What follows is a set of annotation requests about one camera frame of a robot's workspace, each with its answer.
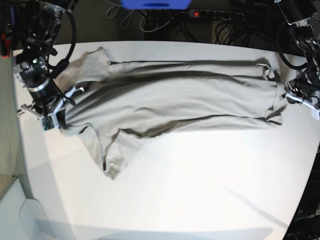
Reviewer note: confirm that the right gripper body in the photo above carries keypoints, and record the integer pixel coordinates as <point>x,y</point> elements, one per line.
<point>55,109</point>

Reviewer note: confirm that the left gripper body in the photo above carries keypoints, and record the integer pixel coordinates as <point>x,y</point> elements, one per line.
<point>304,93</point>

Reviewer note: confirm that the beige t-shirt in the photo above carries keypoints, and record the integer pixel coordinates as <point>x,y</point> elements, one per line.
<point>126,103</point>

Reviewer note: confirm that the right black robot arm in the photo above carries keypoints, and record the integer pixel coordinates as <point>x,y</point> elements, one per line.
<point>42,21</point>

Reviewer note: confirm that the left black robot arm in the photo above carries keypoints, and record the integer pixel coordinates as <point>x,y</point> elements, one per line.
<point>299,17</point>

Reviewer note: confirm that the red and blue clamp tool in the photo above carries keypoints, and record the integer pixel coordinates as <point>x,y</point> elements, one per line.
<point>8,28</point>

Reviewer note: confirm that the black power strip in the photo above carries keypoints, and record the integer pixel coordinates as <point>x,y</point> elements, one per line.
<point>216,15</point>

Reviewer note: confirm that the blue plastic bin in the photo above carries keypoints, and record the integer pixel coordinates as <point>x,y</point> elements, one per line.
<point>155,4</point>

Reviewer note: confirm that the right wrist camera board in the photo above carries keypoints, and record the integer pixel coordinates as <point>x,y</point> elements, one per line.
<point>47,123</point>

